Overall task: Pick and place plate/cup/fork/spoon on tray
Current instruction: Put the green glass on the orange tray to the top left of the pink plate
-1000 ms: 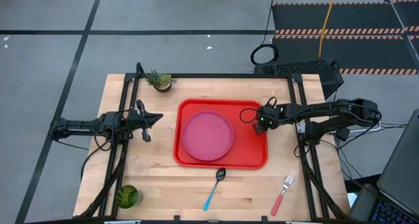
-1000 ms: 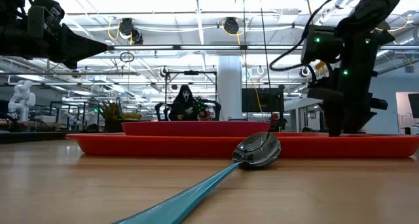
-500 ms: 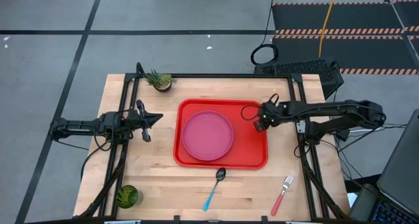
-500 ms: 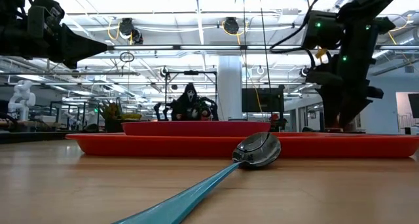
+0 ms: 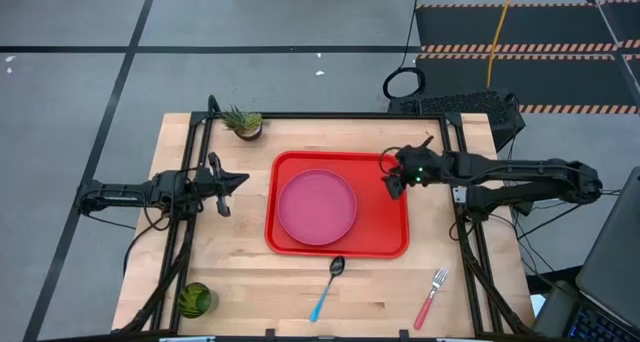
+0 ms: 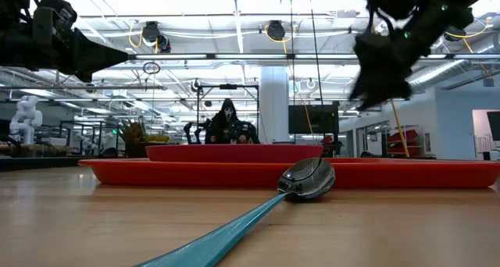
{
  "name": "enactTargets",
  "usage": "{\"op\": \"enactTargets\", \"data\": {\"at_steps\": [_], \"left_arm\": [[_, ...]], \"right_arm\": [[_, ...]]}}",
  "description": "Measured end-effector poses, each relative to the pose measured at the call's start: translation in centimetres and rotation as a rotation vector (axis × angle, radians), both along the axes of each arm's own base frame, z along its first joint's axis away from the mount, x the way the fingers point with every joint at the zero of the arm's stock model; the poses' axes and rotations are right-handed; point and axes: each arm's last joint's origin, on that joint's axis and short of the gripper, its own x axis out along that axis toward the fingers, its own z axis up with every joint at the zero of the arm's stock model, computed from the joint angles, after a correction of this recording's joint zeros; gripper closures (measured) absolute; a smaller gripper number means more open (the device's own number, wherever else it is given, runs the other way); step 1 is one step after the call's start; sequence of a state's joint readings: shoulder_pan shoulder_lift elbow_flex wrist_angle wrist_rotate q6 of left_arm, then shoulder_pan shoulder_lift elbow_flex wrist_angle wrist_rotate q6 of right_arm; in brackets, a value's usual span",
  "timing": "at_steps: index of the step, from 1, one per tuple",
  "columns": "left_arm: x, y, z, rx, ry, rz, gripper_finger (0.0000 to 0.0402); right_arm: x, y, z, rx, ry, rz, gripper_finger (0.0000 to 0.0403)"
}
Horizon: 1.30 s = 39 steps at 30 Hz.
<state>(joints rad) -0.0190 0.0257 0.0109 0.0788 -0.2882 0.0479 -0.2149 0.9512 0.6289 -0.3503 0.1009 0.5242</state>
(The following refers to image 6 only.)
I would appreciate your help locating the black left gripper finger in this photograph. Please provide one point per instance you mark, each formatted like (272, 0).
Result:
(97, 56)

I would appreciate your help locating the red storage bin shelf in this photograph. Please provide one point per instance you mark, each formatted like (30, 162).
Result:
(404, 140)

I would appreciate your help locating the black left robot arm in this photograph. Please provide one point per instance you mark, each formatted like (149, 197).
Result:
(11, 44)

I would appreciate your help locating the black metal frame rig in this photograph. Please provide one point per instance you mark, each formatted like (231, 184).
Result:
(198, 103)

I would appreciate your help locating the orange-red plastic tray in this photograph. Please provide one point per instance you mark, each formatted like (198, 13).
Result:
(176, 175)

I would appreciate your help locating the person in black hood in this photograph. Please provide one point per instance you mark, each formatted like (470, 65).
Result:
(228, 128)

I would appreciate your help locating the black wall monitor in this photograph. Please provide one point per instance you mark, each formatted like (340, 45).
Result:
(312, 118)

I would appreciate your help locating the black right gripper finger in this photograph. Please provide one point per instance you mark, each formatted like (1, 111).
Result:
(383, 72)

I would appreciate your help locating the red round plate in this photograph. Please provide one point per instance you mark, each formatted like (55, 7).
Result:
(234, 153)

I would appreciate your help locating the white square pillar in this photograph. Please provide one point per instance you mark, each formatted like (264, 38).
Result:
(274, 95)

